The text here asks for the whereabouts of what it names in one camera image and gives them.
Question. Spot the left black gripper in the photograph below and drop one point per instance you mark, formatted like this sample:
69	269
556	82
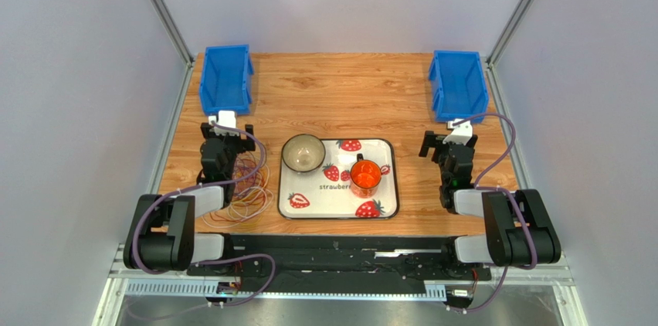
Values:
242	144

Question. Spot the left blue plastic bin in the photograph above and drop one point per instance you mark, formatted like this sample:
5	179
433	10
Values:
226	81

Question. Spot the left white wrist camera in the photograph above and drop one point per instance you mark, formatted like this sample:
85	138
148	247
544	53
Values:
223	123

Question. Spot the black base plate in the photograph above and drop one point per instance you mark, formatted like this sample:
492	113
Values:
419	257

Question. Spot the right blue plastic bin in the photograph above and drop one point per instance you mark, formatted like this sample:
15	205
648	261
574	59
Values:
458	85

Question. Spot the blue plastic bin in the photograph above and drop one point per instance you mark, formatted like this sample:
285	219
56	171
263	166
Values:
458	85
226	81

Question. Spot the aluminium frame post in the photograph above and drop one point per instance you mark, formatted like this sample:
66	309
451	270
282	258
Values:
519	12
188	61

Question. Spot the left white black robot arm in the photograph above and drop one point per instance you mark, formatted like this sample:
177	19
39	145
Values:
162	236

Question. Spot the grey ceramic bowl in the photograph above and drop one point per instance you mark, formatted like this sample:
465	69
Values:
303	153

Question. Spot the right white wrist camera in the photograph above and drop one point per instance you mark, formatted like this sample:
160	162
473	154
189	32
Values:
461	132

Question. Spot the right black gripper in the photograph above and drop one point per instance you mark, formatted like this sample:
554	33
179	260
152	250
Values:
447	145

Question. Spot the white strawberry tray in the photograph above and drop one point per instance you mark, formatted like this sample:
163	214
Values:
325	192

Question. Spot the orange translucent mug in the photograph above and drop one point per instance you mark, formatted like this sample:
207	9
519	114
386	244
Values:
365	176

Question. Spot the left aluminium frame post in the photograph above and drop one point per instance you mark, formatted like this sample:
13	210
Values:
188	61

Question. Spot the right aluminium frame post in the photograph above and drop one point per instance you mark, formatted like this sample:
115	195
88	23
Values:
519	12

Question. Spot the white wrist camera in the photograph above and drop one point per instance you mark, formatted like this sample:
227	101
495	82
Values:
223	123
461	132

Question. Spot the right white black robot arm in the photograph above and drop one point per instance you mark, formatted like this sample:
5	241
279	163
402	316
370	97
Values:
518	230

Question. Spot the aluminium front rail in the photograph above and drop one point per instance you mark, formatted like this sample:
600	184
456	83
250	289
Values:
332	285

